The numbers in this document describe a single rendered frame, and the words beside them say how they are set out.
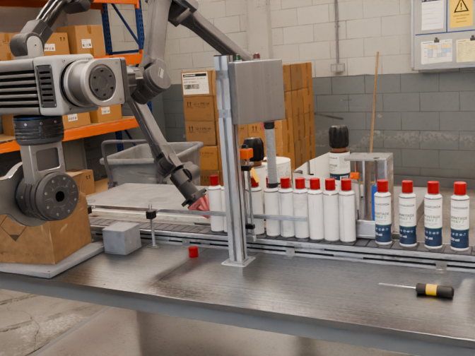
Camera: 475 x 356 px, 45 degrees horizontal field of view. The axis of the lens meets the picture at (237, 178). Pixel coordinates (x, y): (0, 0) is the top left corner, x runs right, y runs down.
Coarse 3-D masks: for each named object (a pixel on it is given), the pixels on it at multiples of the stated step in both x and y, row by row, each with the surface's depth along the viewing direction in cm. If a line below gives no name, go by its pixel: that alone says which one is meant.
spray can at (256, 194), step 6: (252, 180) 196; (252, 186) 196; (258, 186) 197; (252, 192) 196; (258, 192) 196; (252, 198) 196; (258, 198) 196; (252, 204) 197; (258, 204) 197; (258, 210) 197; (258, 222) 198; (258, 228) 198; (258, 234) 199
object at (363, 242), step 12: (144, 228) 218; (156, 228) 217; (168, 228) 215; (180, 228) 214; (192, 228) 213; (204, 228) 212; (288, 240) 191; (300, 240) 190; (312, 240) 189; (324, 240) 188; (360, 240) 186; (372, 240) 185; (396, 240) 183; (432, 252) 171; (444, 252) 170; (456, 252) 169; (468, 252) 168
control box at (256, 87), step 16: (240, 64) 172; (256, 64) 174; (272, 64) 177; (240, 80) 172; (256, 80) 175; (272, 80) 178; (240, 96) 173; (256, 96) 176; (272, 96) 179; (240, 112) 174; (256, 112) 177; (272, 112) 179
